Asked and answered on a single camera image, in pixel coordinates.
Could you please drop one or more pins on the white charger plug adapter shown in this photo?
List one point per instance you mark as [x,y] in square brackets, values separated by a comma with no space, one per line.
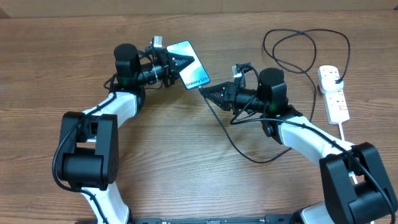
[330,84]

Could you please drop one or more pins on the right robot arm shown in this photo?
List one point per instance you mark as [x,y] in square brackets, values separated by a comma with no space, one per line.
[356,187]

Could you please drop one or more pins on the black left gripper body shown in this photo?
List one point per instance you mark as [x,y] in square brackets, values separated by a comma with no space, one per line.
[163,68]

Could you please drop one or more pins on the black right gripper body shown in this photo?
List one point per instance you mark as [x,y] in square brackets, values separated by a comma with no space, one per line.
[239,97]

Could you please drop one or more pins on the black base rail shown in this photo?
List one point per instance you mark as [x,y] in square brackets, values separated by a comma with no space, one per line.
[211,221]

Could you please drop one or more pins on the white power strip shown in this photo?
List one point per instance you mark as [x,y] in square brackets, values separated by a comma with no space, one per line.
[335,103]

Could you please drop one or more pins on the Galaxy smartphone with blue screen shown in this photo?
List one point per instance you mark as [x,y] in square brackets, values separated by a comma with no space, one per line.
[195,74]

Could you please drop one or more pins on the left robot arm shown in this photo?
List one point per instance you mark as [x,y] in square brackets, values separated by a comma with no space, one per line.
[86,160]

